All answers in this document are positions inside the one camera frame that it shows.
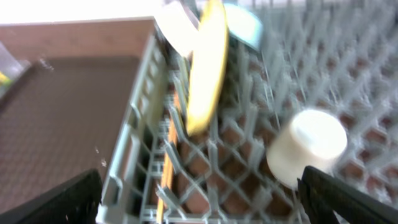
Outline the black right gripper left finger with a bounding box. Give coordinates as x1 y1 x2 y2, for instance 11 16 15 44
1 169 103 224

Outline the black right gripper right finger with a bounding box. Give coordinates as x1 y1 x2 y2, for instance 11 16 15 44
297 166 397 224

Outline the wooden chopstick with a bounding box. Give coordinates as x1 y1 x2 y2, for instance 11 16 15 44
156 91 180 224

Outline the yellow plate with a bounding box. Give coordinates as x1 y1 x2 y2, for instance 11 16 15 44
186 0 229 136

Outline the light blue bowl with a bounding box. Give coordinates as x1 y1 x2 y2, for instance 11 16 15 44
224 3 264 52

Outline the green snack wrapper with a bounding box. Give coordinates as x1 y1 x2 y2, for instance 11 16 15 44
0 72 12 86

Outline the grey dishwasher rack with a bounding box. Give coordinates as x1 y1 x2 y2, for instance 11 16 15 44
96 1 397 223

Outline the dark brown serving tray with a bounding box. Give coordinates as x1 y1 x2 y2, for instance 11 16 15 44
1 57 139 212

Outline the clear plastic bin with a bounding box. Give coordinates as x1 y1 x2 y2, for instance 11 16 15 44
1 42 31 101

